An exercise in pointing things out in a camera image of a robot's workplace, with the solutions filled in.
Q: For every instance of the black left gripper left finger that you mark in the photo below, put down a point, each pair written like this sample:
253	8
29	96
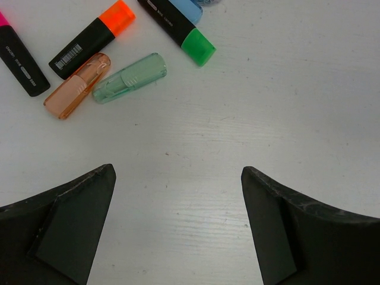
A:
52	237

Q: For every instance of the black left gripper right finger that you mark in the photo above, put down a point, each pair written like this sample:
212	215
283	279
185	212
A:
300	240

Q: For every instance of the pink cap black highlighter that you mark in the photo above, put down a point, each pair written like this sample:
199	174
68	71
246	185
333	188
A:
20	62

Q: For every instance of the green cap black highlighter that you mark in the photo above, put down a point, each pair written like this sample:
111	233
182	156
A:
181	30

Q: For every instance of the orange cap black highlighter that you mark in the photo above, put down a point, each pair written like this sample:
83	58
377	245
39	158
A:
96	36

